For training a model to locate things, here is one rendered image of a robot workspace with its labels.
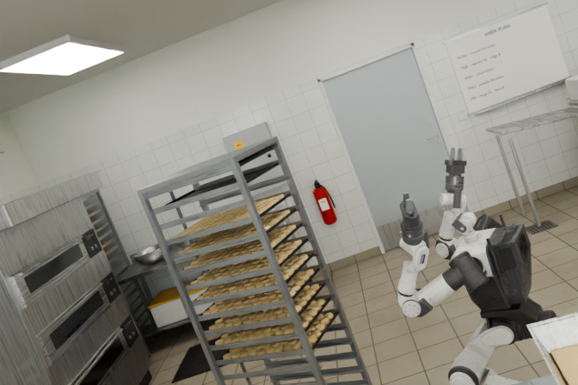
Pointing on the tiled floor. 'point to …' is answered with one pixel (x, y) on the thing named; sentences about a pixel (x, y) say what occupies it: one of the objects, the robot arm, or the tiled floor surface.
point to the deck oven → (63, 296)
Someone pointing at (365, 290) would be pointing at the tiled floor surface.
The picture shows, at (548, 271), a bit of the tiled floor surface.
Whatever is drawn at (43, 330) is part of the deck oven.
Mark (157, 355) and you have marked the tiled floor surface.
